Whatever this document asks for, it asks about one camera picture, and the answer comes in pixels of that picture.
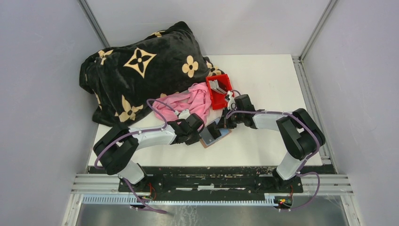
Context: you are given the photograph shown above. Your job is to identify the stack of credit cards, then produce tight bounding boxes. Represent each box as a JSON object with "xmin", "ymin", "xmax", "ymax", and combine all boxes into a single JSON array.
[{"xmin": 208, "ymin": 80, "xmax": 228, "ymax": 95}]

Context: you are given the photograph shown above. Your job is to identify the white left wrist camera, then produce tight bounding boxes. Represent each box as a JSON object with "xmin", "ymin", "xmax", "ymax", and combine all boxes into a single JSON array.
[{"xmin": 178, "ymin": 109, "xmax": 191, "ymax": 119}]

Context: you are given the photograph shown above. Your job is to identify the tan leather card holder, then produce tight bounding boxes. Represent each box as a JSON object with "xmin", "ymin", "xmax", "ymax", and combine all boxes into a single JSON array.
[{"xmin": 199, "ymin": 117, "xmax": 231, "ymax": 148}]

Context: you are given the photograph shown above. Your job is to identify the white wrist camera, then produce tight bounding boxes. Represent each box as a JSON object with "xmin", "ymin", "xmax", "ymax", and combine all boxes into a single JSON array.
[
  {"xmin": 224, "ymin": 90, "xmax": 235, "ymax": 110},
  {"xmin": 178, "ymin": 109, "xmax": 191, "ymax": 119}
]

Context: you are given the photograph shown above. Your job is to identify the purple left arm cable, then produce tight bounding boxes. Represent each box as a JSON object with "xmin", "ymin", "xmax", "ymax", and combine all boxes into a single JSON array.
[{"xmin": 94, "ymin": 98, "xmax": 180, "ymax": 215}]

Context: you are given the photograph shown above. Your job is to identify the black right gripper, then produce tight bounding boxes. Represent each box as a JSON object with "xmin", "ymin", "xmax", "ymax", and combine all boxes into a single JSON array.
[{"xmin": 215, "ymin": 107, "xmax": 244, "ymax": 130}]

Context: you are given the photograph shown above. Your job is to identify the black floral blanket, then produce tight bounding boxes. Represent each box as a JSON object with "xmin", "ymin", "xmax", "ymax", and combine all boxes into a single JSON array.
[{"xmin": 79, "ymin": 21, "xmax": 223, "ymax": 127}]

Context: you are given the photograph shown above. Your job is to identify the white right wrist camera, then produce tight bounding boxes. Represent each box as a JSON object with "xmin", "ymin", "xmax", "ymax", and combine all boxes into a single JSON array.
[{"xmin": 224, "ymin": 90, "xmax": 235, "ymax": 110}]

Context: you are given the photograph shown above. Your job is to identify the black credit card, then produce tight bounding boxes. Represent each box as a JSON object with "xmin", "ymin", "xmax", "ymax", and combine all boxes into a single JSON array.
[{"xmin": 207, "ymin": 121, "xmax": 222, "ymax": 141}]

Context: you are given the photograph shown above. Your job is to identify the aluminium frame rails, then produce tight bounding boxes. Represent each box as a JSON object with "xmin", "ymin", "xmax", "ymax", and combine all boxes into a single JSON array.
[{"xmin": 72, "ymin": 174, "xmax": 354, "ymax": 196}]

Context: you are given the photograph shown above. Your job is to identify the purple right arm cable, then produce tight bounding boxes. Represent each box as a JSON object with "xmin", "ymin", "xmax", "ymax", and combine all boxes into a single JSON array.
[{"xmin": 225, "ymin": 89, "xmax": 321, "ymax": 212}]

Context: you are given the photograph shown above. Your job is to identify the pink cloth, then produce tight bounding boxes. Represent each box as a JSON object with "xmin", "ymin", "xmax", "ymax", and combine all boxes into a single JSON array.
[{"xmin": 152, "ymin": 82, "xmax": 211, "ymax": 123}]

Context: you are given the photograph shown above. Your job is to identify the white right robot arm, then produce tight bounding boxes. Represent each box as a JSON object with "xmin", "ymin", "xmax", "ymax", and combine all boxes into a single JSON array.
[{"xmin": 216, "ymin": 92, "xmax": 326, "ymax": 192}]

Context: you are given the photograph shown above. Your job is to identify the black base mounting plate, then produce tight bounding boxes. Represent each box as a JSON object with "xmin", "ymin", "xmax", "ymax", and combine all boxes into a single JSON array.
[{"xmin": 118, "ymin": 166, "xmax": 303, "ymax": 202}]

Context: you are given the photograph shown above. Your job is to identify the blue slotted cable duct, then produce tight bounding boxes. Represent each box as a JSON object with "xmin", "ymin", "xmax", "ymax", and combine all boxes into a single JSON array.
[{"xmin": 81, "ymin": 194, "xmax": 294, "ymax": 207}]

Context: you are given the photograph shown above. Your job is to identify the red plastic bin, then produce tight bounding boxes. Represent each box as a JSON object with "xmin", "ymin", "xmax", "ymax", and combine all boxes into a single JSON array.
[{"xmin": 206, "ymin": 74, "xmax": 232, "ymax": 110}]

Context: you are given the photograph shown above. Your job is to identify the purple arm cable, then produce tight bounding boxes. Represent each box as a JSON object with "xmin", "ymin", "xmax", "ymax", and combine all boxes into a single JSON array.
[
  {"xmin": 94, "ymin": 98, "xmax": 180, "ymax": 215},
  {"xmin": 225, "ymin": 89, "xmax": 321, "ymax": 212}
]

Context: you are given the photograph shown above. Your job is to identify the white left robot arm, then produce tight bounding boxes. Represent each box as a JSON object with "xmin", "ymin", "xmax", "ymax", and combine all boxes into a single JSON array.
[{"xmin": 93, "ymin": 113, "xmax": 205, "ymax": 192}]

